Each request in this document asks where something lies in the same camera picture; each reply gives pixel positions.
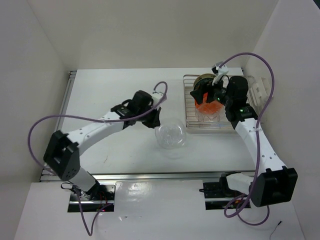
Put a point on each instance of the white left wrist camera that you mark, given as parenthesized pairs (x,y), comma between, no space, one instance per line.
(158,97)

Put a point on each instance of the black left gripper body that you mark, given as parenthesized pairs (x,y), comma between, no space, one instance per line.
(141,112)

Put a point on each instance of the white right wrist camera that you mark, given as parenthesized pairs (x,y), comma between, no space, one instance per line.
(219,70)

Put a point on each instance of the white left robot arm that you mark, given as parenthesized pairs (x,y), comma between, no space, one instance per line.
(65,149)

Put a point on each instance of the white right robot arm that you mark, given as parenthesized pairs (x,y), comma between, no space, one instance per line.
(273,182)

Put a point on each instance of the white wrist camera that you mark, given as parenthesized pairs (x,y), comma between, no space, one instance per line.
(158,97)
(219,70)

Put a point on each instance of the orange plate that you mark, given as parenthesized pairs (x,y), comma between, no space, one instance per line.
(208,108)

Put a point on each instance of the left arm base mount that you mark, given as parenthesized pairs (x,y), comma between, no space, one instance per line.
(103,201)

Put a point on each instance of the clear glass plate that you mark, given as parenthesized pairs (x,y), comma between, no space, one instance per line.
(171,134)
(218,116)
(202,117)

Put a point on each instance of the metal wire dish rack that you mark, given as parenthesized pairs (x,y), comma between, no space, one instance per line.
(191,120)

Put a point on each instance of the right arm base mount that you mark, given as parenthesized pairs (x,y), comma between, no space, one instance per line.
(217,193)

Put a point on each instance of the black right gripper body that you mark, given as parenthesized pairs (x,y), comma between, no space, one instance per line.
(221,94)

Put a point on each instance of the brown patterned plate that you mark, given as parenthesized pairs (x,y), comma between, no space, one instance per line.
(200,81)

